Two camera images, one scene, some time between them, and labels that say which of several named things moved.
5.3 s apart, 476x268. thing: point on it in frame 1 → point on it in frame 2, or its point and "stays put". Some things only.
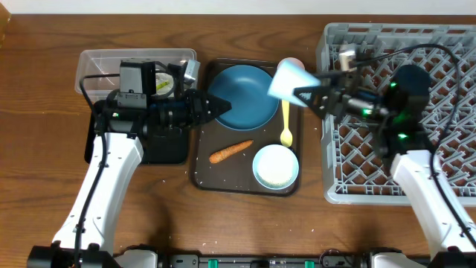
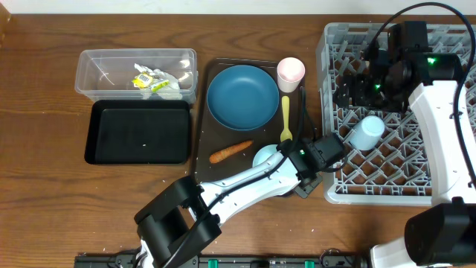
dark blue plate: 245,88 stays put
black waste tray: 163,126 stays put
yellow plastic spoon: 286,136 stays put
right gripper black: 338,99 → 344,91
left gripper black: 194,109 → 309,184
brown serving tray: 224,155 stays put
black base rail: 265,260 stays put
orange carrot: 219,155 stays put
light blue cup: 288,77 → 366,132
